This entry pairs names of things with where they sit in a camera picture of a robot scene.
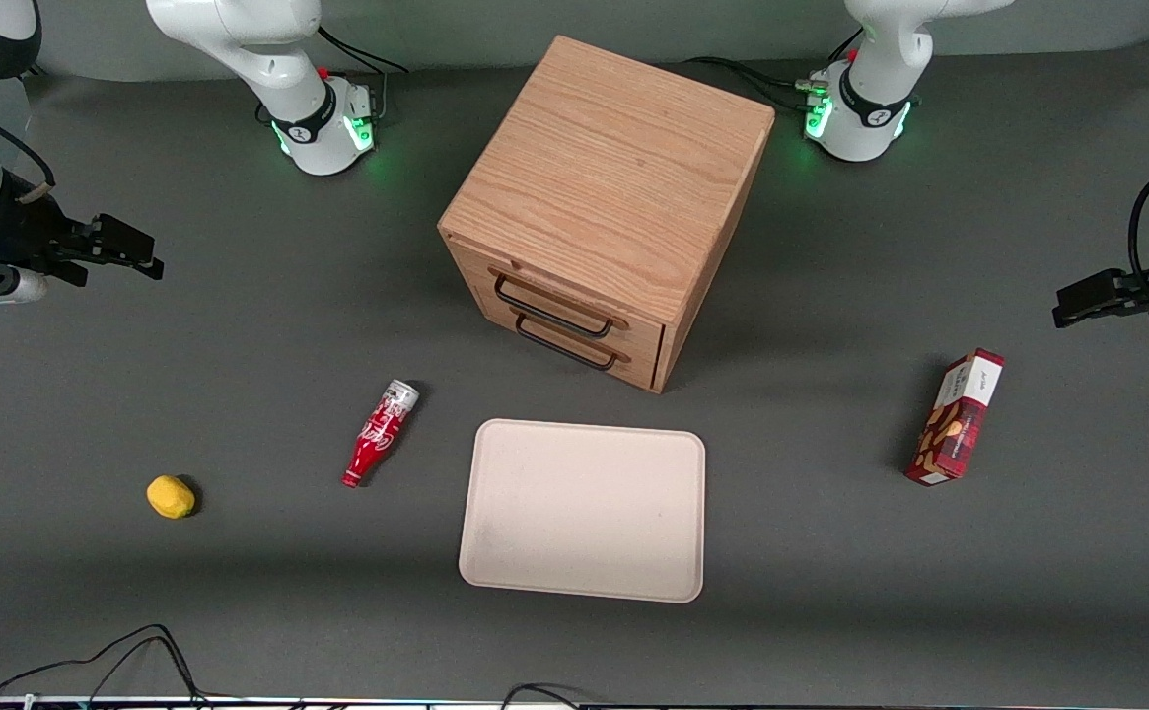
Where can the red snack box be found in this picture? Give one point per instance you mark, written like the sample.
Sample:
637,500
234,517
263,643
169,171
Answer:
957,419

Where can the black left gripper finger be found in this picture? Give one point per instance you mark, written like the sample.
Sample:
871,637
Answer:
1087,306
1118,278

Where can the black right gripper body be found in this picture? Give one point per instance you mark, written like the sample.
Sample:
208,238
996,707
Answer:
24,230

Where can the red coke bottle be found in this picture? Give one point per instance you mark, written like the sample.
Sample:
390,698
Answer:
377,439

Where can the wooden drawer cabinet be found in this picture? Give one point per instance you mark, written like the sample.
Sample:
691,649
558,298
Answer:
613,168

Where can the yellow lemon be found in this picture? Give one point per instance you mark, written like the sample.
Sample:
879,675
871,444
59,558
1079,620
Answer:
171,497

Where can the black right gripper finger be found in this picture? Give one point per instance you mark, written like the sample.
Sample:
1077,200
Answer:
125,247
69,271

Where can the beige plastic tray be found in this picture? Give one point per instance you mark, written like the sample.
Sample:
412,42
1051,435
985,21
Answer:
584,513

